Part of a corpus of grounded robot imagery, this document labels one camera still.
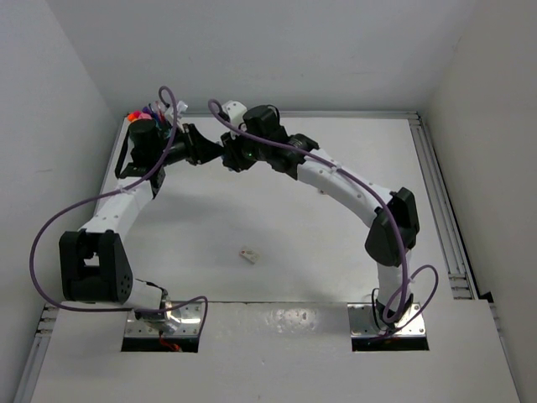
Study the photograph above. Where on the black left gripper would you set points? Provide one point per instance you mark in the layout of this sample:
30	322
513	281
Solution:
198	149

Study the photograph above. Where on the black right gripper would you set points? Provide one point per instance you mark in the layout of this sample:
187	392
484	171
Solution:
232	155

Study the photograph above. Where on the white eraser with sleeve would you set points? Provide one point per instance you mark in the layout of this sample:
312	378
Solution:
249	255

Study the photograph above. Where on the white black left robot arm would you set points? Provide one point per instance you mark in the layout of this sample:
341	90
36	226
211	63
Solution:
93	261

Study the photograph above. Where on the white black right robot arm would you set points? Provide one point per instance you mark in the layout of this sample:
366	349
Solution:
391	217

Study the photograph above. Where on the teal round desk organizer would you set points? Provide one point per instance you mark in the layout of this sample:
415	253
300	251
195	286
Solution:
167	134

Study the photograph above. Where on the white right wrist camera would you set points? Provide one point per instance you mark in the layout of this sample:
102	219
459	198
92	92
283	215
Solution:
234	111

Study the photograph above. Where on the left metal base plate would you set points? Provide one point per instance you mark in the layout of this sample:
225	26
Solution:
180	323

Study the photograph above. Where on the metal base plate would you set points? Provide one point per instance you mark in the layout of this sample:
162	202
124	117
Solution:
363	325
180	323

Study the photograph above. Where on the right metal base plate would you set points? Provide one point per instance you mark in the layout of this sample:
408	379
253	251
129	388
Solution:
363	325

